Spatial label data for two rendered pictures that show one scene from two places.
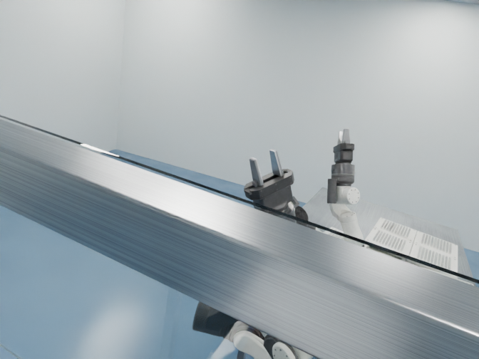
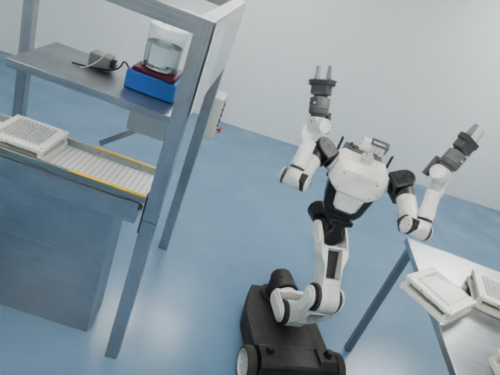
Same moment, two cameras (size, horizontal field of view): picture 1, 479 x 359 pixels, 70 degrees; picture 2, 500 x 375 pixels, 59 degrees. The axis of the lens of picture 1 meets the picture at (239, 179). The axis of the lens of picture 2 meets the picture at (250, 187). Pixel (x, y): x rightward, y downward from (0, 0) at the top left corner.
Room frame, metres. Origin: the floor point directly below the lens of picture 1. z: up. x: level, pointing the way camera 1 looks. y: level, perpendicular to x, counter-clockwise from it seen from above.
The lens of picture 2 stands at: (-0.23, -1.81, 1.93)
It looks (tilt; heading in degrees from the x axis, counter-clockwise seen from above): 26 degrees down; 64
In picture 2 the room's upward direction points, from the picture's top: 22 degrees clockwise
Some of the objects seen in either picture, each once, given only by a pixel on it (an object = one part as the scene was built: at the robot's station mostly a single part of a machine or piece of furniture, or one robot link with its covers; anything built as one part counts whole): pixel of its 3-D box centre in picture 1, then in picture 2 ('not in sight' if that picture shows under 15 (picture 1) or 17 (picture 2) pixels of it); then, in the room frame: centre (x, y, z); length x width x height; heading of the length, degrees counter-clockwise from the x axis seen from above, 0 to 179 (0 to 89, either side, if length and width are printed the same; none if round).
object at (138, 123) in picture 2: not in sight; (158, 112); (0.10, 0.07, 1.20); 0.22 x 0.11 x 0.20; 159
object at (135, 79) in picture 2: not in sight; (157, 78); (0.05, 0.00, 1.37); 0.21 x 0.20 x 0.09; 69
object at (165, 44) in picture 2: not in sight; (165, 45); (0.05, -0.01, 1.51); 0.15 x 0.15 x 0.19
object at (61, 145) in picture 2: not in sight; (28, 143); (-0.40, 0.13, 0.90); 0.24 x 0.24 x 0.02; 69
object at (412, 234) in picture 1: (395, 230); not in sight; (2.11, -1.09, 0.94); 0.25 x 0.24 x 0.02; 61
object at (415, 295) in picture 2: not in sight; (435, 297); (1.39, -0.65, 0.89); 0.24 x 0.24 x 0.02; 20
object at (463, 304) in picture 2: not in sight; (440, 289); (1.39, -0.65, 0.94); 0.25 x 0.24 x 0.02; 20
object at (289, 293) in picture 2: not in sight; (290, 306); (1.08, -0.15, 0.28); 0.21 x 0.20 x 0.13; 86
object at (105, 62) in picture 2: not in sight; (103, 61); (-0.16, 0.09, 1.36); 0.10 x 0.07 x 0.06; 159
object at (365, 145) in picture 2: not in sight; (370, 149); (1.07, -0.16, 1.34); 0.10 x 0.07 x 0.09; 153
